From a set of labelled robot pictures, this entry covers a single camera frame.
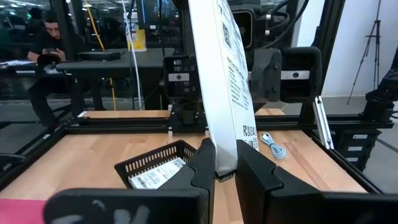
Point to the pink plastic bin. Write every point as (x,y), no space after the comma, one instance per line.
(18,211)

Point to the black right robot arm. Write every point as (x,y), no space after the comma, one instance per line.
(189,113)

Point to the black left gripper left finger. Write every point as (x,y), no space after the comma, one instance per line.
(140,205)

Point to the black flat device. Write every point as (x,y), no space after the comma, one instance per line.
(99,56)

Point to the white cardboard box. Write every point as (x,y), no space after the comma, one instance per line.
(217,77)
(155,175)

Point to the silver metal bracket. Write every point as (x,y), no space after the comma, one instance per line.
(321,121)

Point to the black plastic basket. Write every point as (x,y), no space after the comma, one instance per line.
(146,161)

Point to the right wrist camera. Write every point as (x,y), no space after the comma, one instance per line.
(245,28)

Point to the black tripod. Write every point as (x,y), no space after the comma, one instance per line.
(371,37)

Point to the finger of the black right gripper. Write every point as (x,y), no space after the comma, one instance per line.
(304,90)
(180,90)

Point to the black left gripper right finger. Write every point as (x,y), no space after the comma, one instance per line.
(295,205)

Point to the black desk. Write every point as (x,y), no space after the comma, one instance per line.
(140,60)

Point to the black aluminium table frame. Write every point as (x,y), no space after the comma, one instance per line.
(124,127)

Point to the yellow bottle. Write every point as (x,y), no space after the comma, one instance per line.
(138,39)

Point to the person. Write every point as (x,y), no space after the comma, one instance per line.
(35,18)
(46,40)

